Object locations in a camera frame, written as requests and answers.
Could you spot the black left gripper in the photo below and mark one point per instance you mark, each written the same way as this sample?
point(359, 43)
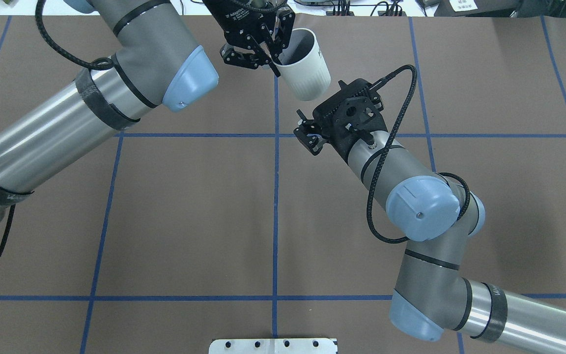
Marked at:
point(237, 23)

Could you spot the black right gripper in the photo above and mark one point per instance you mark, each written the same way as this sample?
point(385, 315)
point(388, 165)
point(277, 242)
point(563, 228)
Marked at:
point(311, 139)

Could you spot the white mug with handle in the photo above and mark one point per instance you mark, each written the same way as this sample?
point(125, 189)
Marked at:
point(303, 67)

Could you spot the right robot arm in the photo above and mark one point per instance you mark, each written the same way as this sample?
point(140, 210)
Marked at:
point(437, 216)

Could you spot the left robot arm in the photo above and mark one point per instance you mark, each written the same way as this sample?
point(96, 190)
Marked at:
point(160, 63)

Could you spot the white metal stand base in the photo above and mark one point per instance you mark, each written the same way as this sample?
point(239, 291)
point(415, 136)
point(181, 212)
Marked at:
point(274, 346)

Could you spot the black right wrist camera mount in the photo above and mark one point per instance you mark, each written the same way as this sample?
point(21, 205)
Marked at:
point(357, 93)

